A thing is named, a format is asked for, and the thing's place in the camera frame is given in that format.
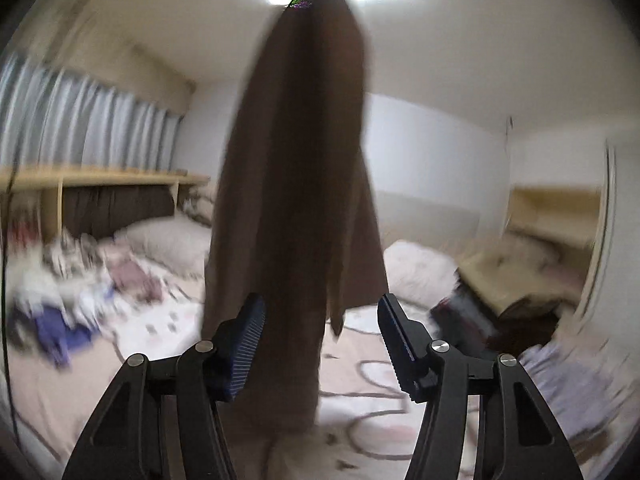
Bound pink brown garment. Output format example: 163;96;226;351
202;0;387;434

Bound dark folded clothes stack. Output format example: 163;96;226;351
430;271;563;359

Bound patterned crumpled clothes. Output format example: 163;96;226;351
77;238;163;307

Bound lavender folded garment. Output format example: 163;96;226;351
518;341;618;451

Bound purple garment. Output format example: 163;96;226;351
12;304;94;368

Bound white slatted door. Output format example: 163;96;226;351
582;134;639;353

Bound bear print bed sheet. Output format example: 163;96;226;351
8;259;622;480

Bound khaki folded garment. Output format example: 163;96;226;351
454;234;584;320

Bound grey quilted pillow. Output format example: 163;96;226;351
114;214;212;278

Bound cream white garment pile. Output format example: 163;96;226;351
10;229;103;326

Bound small fluffy white pillow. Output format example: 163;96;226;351
383;240;459;309

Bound folded beige blanket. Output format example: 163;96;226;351
181;182;217;226

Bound wooden corner shelf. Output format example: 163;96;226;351
506;186;602;252

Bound wooden side shelf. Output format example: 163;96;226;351
1;166;209;247

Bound pale blue curtain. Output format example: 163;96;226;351
1;53;181;170

